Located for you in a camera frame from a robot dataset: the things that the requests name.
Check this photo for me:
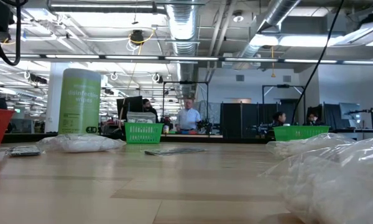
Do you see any silver screw bag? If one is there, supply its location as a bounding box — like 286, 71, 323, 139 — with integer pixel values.
144, 146, 206, 157

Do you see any clear bag of cotton balls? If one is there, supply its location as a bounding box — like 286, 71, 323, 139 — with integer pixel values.
36, 133, 127, 154
265, 132, 357, 159
257, 136, 373, 224
126, 111, 157, 124

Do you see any green plastic basket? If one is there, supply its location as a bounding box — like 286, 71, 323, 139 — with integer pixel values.
272, 124, 331, 142
124, 121, 165, 144

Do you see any black jointed arm stand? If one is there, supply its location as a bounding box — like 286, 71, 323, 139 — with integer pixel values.
344, 107, 373, 130

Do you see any black partition panel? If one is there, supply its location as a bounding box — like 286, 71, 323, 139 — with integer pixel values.
219, 102, 305, 139
306, 104, 341, 125

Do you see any long horizontal light bar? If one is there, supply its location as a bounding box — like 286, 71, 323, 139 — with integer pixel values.
0, 52, 373, 65

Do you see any black background monitor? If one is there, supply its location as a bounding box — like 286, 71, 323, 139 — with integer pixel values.
116, 95, 144, 123

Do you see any green disinfecting wipes canister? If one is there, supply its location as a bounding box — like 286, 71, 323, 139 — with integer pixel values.
57, 68, 102, 135

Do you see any grey background monitor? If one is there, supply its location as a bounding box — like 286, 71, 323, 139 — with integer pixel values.
338, 102, 361, 121

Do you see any dark comb in clear sleeve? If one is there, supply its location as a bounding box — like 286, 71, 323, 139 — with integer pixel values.
5, 145, 42, 157

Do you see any black background rig frame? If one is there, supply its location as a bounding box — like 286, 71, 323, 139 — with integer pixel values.
162, 80, 210, 125
262, 83, 306, 125

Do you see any silver ribbed ceiling duct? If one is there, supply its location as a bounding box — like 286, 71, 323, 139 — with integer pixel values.
236, 0, 302, 68
165, 0, 203, 97

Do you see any black aluminium table frame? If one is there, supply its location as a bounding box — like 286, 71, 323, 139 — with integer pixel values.
1, 132, 373, 146

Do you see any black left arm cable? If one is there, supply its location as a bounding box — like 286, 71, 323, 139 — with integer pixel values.
0, 0, 29, 67

